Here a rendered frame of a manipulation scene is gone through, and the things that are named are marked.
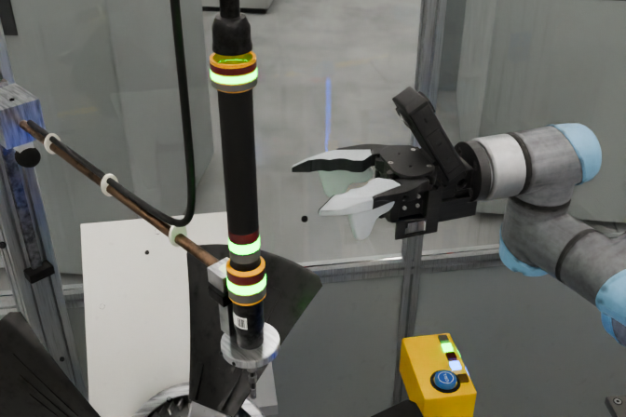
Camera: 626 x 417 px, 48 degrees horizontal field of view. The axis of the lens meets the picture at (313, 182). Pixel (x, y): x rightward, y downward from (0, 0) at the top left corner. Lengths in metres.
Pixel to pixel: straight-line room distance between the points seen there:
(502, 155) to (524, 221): 0.11
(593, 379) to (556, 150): 1.50
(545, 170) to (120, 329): 0.76
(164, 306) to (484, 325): 0.99
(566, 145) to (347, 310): 1.05
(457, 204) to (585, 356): 1.42
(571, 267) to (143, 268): 0.72
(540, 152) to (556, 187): 0.05
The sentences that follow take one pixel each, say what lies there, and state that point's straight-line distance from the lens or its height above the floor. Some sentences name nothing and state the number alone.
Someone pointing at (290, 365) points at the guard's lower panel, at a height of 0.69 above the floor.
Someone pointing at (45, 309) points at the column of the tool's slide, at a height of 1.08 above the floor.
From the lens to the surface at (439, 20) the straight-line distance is 1.47.
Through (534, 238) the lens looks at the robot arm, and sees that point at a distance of 0.90.
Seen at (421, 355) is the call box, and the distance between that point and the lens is 1.41.
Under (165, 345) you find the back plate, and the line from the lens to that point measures 1.26.
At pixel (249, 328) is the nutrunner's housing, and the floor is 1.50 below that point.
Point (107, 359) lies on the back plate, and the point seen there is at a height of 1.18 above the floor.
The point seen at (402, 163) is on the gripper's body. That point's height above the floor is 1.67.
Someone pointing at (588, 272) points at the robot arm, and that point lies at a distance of 0.86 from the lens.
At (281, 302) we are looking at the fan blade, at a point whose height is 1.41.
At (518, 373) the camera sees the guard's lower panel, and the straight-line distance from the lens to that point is 2.15.
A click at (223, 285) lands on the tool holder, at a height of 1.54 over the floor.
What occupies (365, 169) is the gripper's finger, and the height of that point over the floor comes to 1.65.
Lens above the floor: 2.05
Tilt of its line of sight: 31 degrees down
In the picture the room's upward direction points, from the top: straight up
